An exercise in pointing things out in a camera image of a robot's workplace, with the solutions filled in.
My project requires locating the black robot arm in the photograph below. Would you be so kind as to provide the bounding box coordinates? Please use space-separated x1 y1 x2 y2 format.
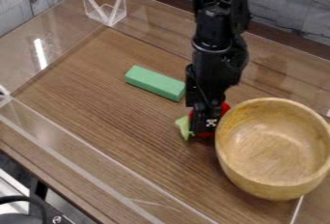
186 0 250 137

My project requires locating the black cable bottom left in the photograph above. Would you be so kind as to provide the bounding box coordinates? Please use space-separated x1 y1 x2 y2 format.
0 195 47 224

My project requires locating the green rectangular foam block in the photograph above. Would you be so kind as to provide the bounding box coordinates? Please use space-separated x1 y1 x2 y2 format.
126 66 186 101

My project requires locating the light wooden bowl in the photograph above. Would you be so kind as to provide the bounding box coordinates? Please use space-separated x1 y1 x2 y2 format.
215 98 330 201

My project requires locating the red plush strawberry fruit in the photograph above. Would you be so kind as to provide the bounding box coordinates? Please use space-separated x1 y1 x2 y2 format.
175 102 231 141

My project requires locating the clear acrylic corner bracket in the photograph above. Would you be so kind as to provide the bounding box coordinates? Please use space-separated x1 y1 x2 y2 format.
83 0 127 27

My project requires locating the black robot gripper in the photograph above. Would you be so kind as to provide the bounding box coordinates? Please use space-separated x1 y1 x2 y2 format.
186 39 249 135

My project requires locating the clear acrylic enclosure wall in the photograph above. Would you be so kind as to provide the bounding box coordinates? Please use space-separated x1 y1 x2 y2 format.
0 0 330 224

